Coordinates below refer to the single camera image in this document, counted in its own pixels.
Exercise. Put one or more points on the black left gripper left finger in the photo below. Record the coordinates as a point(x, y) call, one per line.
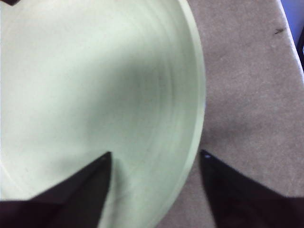
point(71, 204)

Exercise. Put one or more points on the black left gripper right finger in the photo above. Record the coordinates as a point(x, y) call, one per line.
point(242, 204)

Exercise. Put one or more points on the black plastic plate rack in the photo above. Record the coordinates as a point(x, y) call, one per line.
point(9, 2)

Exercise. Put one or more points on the green round plate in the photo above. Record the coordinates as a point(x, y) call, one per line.
point(95, 83)

